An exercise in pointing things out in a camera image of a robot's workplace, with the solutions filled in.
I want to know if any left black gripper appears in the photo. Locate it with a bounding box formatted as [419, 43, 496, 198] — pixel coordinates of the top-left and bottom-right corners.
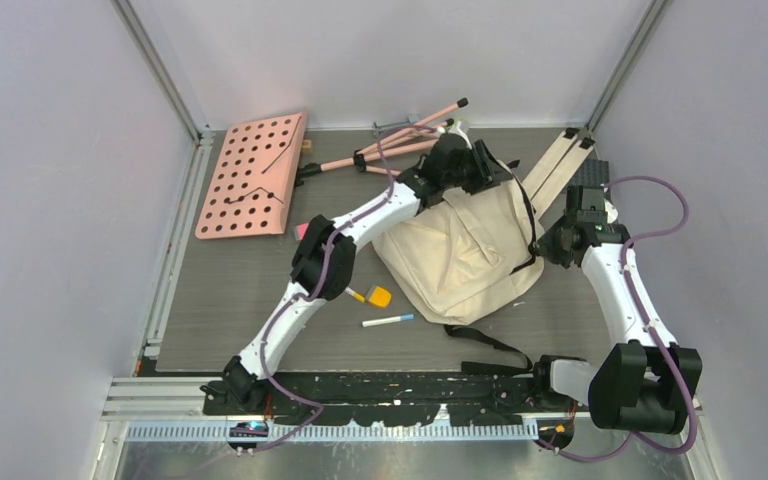
[443, 142, 514, 198]

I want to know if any beige canvas backpack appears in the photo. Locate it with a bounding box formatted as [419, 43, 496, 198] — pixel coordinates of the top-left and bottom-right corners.
[372, 128, 594, 372]

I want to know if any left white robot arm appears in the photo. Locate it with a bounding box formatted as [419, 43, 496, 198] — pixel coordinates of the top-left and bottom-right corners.
[201, 133, 513, 414]

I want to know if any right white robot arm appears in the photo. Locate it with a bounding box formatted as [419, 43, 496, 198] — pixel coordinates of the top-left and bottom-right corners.
[530, 186, 703, 434]

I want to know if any pink folding stand tripod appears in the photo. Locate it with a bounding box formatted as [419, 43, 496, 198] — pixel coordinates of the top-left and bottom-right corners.
[295, 97, 469, 187]

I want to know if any grey lego baseplate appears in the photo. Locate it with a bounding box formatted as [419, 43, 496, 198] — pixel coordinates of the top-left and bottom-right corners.
[567, 158, 611, 191]

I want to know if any grey metal bolt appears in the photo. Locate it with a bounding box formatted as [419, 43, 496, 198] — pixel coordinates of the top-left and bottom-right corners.
[371, 115, 418, 139]

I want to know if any yellow pencil sharpener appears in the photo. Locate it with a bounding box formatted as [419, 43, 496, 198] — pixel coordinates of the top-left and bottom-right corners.
[365, 285, 392, 309]

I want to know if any white marker yellow cap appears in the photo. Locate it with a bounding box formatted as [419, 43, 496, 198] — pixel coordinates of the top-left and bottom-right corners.
[345, 287, 366, 303]

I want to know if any pink eraser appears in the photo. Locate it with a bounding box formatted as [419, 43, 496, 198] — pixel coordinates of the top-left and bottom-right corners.
[293, 223, 309, 241]

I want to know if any white marker blue cap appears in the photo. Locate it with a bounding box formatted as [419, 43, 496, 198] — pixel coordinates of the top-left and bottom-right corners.
[361, 313, 415, 328]

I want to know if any pink perforated music stand desk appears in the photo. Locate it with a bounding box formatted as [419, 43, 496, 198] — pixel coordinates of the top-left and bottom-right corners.
[195, 109, 308, 240]

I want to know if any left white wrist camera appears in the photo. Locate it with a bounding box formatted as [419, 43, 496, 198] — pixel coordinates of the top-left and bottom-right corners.
[448, 124, 472, 149]

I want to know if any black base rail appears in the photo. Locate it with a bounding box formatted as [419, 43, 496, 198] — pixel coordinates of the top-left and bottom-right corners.
[200, 372, 575, 427]

